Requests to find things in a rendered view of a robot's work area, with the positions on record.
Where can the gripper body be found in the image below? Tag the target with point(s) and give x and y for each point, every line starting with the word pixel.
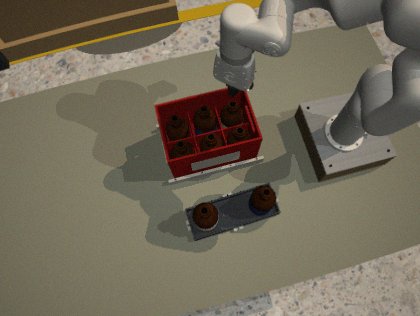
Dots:
pixel 236 76

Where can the brown bottle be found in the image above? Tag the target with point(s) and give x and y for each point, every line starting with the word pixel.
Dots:
pixel 210 141
pixel 210 216
pixel 237 135
pixel 259 202
pixel 182 148
pixel 177 128
pixel 204 120
pixel 231 115

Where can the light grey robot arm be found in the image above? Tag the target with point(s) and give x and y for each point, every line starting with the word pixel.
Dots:
pixel 270 34

